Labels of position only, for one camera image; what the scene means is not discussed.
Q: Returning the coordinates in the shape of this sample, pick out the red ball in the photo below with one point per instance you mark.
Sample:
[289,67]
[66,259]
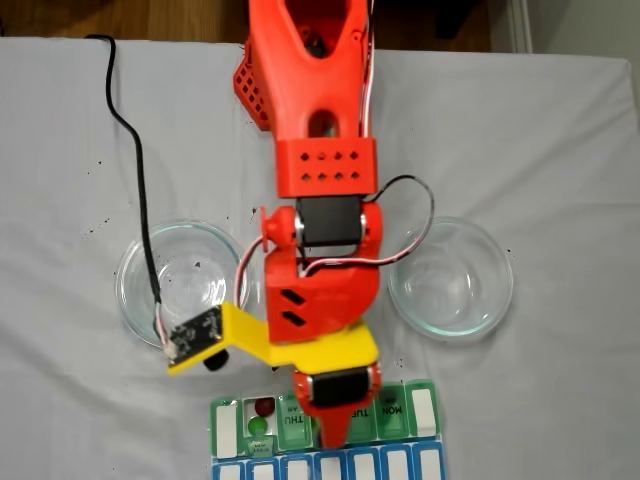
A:
[263,405]

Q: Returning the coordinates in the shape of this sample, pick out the weekly pill organizer box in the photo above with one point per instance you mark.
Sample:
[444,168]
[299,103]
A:
[400,465]

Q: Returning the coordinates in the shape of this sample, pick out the glass bowl for red balls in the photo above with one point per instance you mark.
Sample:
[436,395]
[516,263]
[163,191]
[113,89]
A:
[450,280]

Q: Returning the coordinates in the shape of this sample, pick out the glass bowl for green balls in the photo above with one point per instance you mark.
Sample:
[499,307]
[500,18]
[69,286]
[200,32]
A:
[135,250]

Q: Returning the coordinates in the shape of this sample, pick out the black camera board yellow mount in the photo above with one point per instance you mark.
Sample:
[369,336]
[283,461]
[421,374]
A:
[195,337]

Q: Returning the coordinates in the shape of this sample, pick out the white tablecloth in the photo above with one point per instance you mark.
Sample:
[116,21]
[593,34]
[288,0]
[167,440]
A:
[500,150]

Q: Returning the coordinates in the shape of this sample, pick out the green ball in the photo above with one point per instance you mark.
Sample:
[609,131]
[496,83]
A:
[258,426]

